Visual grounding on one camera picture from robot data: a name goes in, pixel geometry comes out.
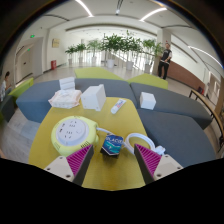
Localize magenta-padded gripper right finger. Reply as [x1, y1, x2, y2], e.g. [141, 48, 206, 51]
[133, 143, 184, 186]

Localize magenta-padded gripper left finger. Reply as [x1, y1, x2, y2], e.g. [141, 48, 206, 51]
[43, 143, 95, 187]

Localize round yellow-green power strip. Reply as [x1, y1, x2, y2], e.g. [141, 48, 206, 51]
[50, 114, 101, 158]

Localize grey upholstered bench seat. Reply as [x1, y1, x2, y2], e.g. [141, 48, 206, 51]
[129, 82, 213, 130]
[136, 107, 218, 168]
[15, 77, 138, 125]

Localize small white cube box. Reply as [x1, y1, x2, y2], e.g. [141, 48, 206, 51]
[139, 91, 157, 111]

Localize pink wet wipes pack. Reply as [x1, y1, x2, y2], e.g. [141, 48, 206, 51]
[47, 88, 83, 110]

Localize white tube with red cap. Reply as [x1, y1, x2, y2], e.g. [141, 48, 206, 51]
[110, 98, 128, 115]

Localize white tissue box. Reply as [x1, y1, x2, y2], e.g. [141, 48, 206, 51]
[80, 83, 107, 113]

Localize wooden bench, black legs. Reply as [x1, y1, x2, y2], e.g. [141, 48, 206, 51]
[188, 88, 224, 149]

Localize white stacked tissue packs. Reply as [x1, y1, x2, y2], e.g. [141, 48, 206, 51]
[58, 76, 77, 92]

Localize green upholstered bench seat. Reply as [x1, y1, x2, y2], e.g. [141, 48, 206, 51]
[73, 66, 126, 82]
[126, 72, 170, 91]
[7, 77, 35, 100]

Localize dark grey ottoman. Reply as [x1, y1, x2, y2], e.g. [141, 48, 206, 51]
[0, 94, 16, 123]

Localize person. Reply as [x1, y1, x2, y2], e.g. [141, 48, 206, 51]
[157, 42, 174, 81]
[0, 70, 12, 102]

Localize row of potted plants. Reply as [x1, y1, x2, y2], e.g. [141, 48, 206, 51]
[64, 30, 165, 75]

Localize ceiling strip lights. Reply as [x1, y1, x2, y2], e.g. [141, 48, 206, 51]
[74, 0, 224, 68]

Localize white coiled power cable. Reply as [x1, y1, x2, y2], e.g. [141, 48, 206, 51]
[95, 126, 166, 156]

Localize framed wall picture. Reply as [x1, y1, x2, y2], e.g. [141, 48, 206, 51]
[51, 38, 61, 49]

